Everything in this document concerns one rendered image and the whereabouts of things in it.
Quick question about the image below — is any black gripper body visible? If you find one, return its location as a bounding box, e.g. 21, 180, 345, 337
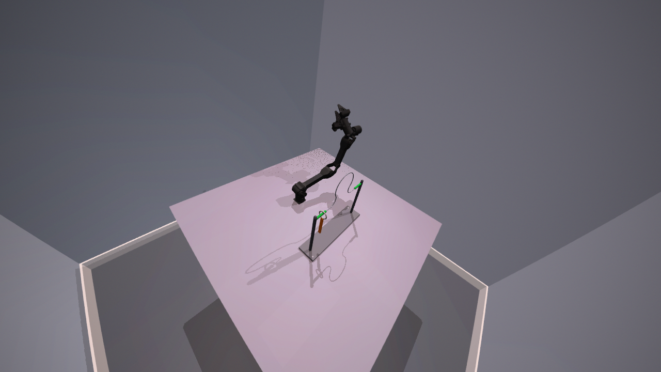
337, 109, 351, 130

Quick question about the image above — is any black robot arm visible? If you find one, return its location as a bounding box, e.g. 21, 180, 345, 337
292, 121, 362, 204

